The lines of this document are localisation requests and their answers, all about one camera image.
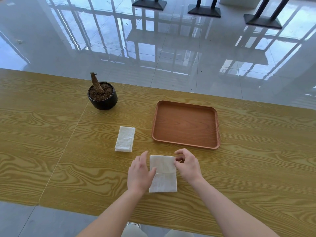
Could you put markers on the small scrap of litter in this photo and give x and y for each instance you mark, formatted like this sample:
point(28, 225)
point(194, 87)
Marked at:
point(19, 41)

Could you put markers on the white shoe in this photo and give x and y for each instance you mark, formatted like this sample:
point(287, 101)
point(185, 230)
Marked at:
point(133, 225)

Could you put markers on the person's left hand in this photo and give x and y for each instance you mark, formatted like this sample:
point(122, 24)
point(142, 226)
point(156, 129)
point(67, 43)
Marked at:
point(138, 176)

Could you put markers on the person's right hand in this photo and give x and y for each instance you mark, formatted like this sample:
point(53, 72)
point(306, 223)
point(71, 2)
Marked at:
point(190, 169)

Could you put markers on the person's left thumb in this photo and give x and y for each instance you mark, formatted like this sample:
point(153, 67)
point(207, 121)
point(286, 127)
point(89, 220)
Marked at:
point(152, 173)

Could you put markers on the light grey trousers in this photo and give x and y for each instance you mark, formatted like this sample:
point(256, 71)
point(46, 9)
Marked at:
point(138, 232)

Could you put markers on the person's right forearm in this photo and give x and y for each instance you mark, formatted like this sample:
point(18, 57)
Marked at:
point(229, 212)

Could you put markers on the black round plant pot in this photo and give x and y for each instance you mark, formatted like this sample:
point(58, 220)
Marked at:
point(103, 103)

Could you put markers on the folded white paper napkin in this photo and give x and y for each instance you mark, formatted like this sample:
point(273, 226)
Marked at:
point(125, 139)

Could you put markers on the black table base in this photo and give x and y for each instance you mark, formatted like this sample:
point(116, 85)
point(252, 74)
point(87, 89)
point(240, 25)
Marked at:
point(204, 11)
point(264, 21)
point(149, 3)

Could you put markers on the person's right thumb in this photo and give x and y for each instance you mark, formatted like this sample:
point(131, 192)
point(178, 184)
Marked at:
point(178, 165)

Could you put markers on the person's left forearm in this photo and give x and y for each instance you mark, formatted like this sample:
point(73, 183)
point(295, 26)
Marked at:
point(111, 215)

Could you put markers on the white paper napkin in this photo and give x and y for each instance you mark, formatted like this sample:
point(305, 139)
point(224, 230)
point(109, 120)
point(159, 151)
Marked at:
point(163, 174)
point(125, 139)

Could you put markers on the brown dry plant stump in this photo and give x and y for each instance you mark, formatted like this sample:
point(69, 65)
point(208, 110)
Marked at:
point(96, 83)

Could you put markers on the brown wooden tray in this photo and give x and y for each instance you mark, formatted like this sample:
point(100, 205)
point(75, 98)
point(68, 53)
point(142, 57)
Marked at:
point(186, 124)

